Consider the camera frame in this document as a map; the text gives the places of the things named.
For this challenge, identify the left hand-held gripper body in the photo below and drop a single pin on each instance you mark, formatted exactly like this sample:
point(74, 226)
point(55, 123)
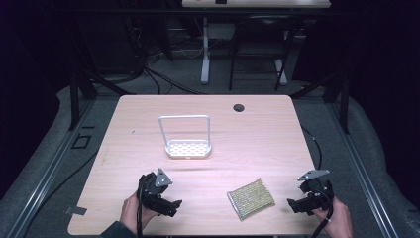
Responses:
point(154, 195)

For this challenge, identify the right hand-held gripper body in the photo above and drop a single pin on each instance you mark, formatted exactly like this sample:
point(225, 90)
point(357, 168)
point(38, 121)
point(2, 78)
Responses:
point(316, 193)

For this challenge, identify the person's left hand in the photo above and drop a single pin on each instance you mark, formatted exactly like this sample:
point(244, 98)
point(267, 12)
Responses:
point(130, 211)

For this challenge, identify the person's right hand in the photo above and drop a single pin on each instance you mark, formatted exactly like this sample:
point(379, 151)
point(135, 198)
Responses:
point(335, 219)

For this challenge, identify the white sponge holder rack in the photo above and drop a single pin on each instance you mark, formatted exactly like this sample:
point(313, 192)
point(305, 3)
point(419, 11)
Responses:
point(188, 148)

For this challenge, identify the grey tape strip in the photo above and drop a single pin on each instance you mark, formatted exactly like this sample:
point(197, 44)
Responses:
point(76, 210)

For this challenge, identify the black chair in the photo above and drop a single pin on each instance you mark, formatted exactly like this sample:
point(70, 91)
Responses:
point(264, 29)

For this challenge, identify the background desk with white legs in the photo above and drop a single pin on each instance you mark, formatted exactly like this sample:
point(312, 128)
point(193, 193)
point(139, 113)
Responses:
point(257, 3)

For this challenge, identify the metal floor rail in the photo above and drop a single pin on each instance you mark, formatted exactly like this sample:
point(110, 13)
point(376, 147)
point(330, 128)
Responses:
point(46, 175)
point(363, 172)

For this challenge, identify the black metal frame stand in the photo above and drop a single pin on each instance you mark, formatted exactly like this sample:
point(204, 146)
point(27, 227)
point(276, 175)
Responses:
point(75, 99)
point(345, 102)

